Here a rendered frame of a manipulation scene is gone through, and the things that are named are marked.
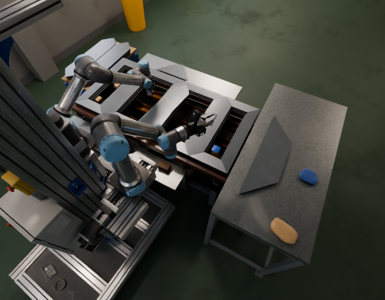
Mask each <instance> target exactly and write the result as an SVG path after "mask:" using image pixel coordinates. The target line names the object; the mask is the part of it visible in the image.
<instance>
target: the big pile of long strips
mask: <svg viewBox="0 0 385 300"><path fill-rule="evenodd" d="M84 54H86V55H89V56H90V57H92V58H93V59H94V60H95V61H96V62H97V63H98V64H99V65H101V66H102V67H103V68H106V69H111V68H112V67H113V66H114V65H115V64H116V63H118V62H119V60H121V59H122V58H127V57H128V56H129V55H130V47H129V43H128V42H125V43H118V44H117V43H116V41H115V40H114V38H111V39H104V40H101V41H100V42H98V43H97V44H96V45H95V46H94V47H92V48H91V49H89V50H88V51H87V52H86V53H84ZM74 68H75V65H74V62H73V63H72V64H70V65H69V66H68V67H67V68H65V77H66V78H67V79H68V80H71V79H72V78H73V76H74V72H73V70H74ZM94 83H95V82H93V81H89V82H87V83H86V85H85V86H84V87H88V86H91V85H93V84H94Z"/></svg>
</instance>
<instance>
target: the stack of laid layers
mask: <svg viewBox="0 0 385 300"><path fill-rule="evenodd" d="M131 69H133V68H131V67H129V66H126V65H124V66H123V67H121V68H120V69H119V70H118V71H117V72H118V73H124V72H125V71H126V70H127V71H130V70H131ZM151 78H153V81H155V82H158V83H160V84H162V85H166V86H168V87H170V88H169V90H167V92H166V93H165V94H164V95H163V97H164V96H165V95H166V94H167V93H168V92H169V91H170V90H171V89H172V88H173V87H175V86H183V85H187V83H186V81H185V82H179V83H170V82H167V81H165V80H163V79H159V78H157V77H155V76H152V75H151ZM108 86H109V85H106V84H103V85H102V86H101V87H100V88H99V89H98V90H97V91H96V92H95V93H94V94H93V95H92V96H91V97H90V98H88V99H90V100H91V101H94V100H95V99H96V98H97V97H98V96H99V95H100V94H101V93H102V92H103V91H104V90H105V89H106V88H107V87H108ZM187 88H188V86H187ZM141 91H143V86H140V87H139V88H138V90H137V91H135V93H134V94H132V96H131V97H130V98H129V99H128V100H127V101H126V102H125V103H124V104H123V105H122V106H121V107H120V108H119V109H118V110H117V112H118V113H120V114H121V113H122V112H123V111H124V110H125V109H126V108H127V107H128V106H129V105H130V104H131V103H132V102H133V100H134V99H135V98H136V97H137V96H138V95H139V94H140V93H141ZM188 91H189V95H191V96H194V97H195V98H198V99H201V100H203V101H206V102H209V103H212V101H213V99H211V98H209V97H207V96H203V95H201V94H199V93H196V92H193V91H191V90H189V88H188ZM189 95H188V96H187V97H186V98H185V99H184V100H183V101H182V102H181V103H180V104H179V105H178V106H177V107H176V108H175V109H174V110H173V111H172V112H171V113H170V114H169V115H168V116H167V117H166V118H165V119H164V120H163V122H162V123H161V124H160V125H162V127H163V128H165V127H166V126H167V124H168V123H169V122H170V120H171V119H172V118H173V117H174V115H175V114H176V112H177V111H178V110H179V109H180V107H181V106H182V105H183V104H184V102H185V101H186V99H187V98H188V97H189ZM163 97H162V98H163ZM162 98H161V99H162ZM75 104H76V105H77V106H79V107H81V108H83V109H85V110H87V111H90V112H92V113H94V114H96V115H99V113H97V112H95V111H93V110H90V109H88V108H86V107H84V106H82V105H80V104H78V103H75ZM231 112H234V113H236V114H239V115H242V116H244V117H245V116H246V114H247V112H245V111H242V110H240V109H237V108H235V107H231V108H230V109H229V111H228V113H227V115H226V116H225V118H224V120H223V121H222V123H221V124H220V126H219V128H218V129H217V131H216V132H215V135H214V136H213V138H212V139H211V141H210V143H209V144H208V146H207V147H206V149H205V151H204V152H206V153H207V152H208V150H209V148H210V147H211V145H212V143H213V142H214V140H215V138H216V137H217V135H218V134H219V132H220V130H221V128H222V127H223V125H224V123H225V122H226V120H227V118H228V117H229V115H230V113H231ZM244 117H243V119H244ZM243 119H242V121H243ZM242 121H241V123H242ZM241 123H240V124H239V126H238V128H239V127H240V125H241ZM238 128H237V130H238ZM237 130H236V132H237ZM249 131H250V130H249ZM236 132H235V134H236ZM248 133H249V132H248ZM235 134H234V135H233V137H232V139H231V141H232V140H233V138H234V136H235ZM246 137H247V136H246ZM245 139H246V138H245ZM149 140H151V141H153V142H155V143H157V144H158V142H157V141H156V140H154V139H149ZM231 141H230V143H231ZM244 141H245V140H244ZM230 143H229V145H230ZM243 143H244V142H243ZM229 145H228V147H229ZM242 145H243V144H242ZM228 147H227V148H228ZM241 147H242V146H241ZM227 148H226V150H227ZM240 149H241V148H240ZM226 150H225V152H224V153H223V156H224V154H225V153H226ZM239 151H240V150H239ZM177 153H178V154H180V155H182V156H184V157H186V158H188V159H190V160H193V161H195V162H197V163H199V164H201V165H204V166H206V167H208V168H210V169H212V170H214V171H216V172H218V173H220V174H222V175H224V176H227V175H228V173H229V172H228V173H225V172H223V171H220V170H218V169H216V168H214V167H211V166H210V165H208V164H205V163H204V162H201V161H199V160H197V159H195V158H193V157H190V156H189V155H186V154H184V153H182V152H180V151H177ZM238 153H239V152H238ZM237 155H238V154H237ZM223 156H222V157H221V160H222V158H223ZM235 159H236V158H235ZM235 159H234V160H235ZM232 165H233V164H232ZM232 165H231V166H232ZM229 171H230V170H229Z"/></svg>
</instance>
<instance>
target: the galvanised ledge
mask: <svg viewBox="0 0 385 300"><path fill-rule="evenodd" d="M70 119H71V120H73V122H74V123H75V125H76V127H77V126H83V125H86V124H90V123H88V122H87V121H84V120H82V119H81V118H78V117H76V116H75V115H74V116H72V118H70ZM131 144H132V143H131ZM132 145H133V147H134V151H133V152H131V153H129V155H130V157H131V158H132V160H133V161H135V162H137V161H138V160H139V157H140V156H141V155H143V156H145V157H146V158H149V159H150V160H152V161H153V162H155V163H156V165H157V168H158V164H159V162H160V161H163V162H165V163H168V164H171V169H170V170H169V172H165V171H163V170H160V169H157V170H156V172H155V174H156V179H155V181H156V182H158V183H160V184H162V185H164V186H166V187H168V188H170V189H172V190H173V191H176V190H177V188H178V186H179V185H180V183H181V181H182V180H183V178H184V177H185V175H186V173H187V171H186V170H184V169H182V168H180V167H178V166H176V165H174V164H172V163H170V162H168V161H166V160H164V159H162V158H160V157H158V156H156V155H154V154H152V153H150V152H148V151H146V150H144V149H142V148H140V147H138V146H136V145H134V144H132Z"/></svg>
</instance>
